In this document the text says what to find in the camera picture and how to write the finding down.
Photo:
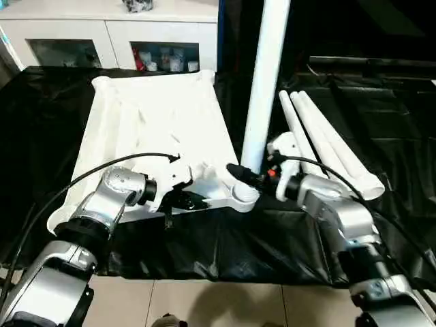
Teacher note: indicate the red packet in cabinet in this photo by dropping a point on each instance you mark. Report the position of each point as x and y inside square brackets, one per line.
[140, 60]

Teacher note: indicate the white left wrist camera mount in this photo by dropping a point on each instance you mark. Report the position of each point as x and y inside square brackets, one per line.
[170, 177]

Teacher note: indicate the small white cup in cabinet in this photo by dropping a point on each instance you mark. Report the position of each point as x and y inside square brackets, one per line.
[193, 66]

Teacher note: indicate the white plastic stool seat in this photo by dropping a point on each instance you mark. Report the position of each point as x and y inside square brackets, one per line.
[153, 112]

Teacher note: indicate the white plastic table leg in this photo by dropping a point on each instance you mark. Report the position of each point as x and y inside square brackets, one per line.
[265, 85]
[293, 119]
[315, 129]
[335, 136]

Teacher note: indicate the dark object on cabinet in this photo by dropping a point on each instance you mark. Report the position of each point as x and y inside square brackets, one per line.
[138, 6]

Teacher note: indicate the white cabinet with glass doors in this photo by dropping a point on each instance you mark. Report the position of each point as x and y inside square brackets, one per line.
[102, 30]

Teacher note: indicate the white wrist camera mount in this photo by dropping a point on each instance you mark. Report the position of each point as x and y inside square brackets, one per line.
[287, 146]
[170, 177]

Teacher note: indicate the black work mat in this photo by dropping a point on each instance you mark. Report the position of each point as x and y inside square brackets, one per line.
[238, 245]

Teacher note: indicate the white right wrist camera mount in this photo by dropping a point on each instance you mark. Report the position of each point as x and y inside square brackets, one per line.
[287, 146]

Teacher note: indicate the dark rounded object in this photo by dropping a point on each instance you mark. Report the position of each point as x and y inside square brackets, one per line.
[168, 321]

